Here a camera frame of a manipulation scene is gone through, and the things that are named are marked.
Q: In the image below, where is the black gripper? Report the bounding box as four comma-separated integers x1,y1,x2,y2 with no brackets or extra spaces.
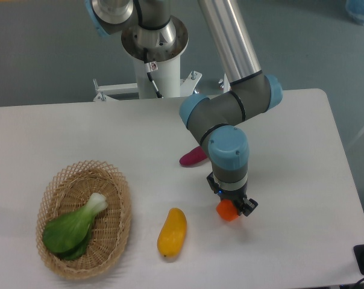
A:
207,172,258,217

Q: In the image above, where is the orange toy fruit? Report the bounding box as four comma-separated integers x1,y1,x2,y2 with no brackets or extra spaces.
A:
216,199,239,222

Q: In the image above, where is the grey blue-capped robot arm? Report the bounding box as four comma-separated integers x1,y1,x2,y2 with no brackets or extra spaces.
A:
85,1,283,216

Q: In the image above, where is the purple toy sweet potato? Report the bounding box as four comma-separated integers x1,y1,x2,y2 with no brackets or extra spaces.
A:
179,146,207,167

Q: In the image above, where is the yellow toy mango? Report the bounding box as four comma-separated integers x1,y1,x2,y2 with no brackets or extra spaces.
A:
157,208,187,258

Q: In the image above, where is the woven wicker basket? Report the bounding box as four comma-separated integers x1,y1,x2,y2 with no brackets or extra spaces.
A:
36,160,131,280

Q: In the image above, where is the green toy bok choy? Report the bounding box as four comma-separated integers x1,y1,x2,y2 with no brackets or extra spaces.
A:
42,193,108,261

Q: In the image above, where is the blue plastic bag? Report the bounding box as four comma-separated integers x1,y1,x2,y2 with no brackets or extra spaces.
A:
345,0,364,26

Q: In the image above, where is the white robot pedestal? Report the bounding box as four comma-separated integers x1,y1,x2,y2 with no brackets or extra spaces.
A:
93,16,202,102

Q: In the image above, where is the black cable on pedestal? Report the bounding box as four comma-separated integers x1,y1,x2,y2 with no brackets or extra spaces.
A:
143,47,164,99

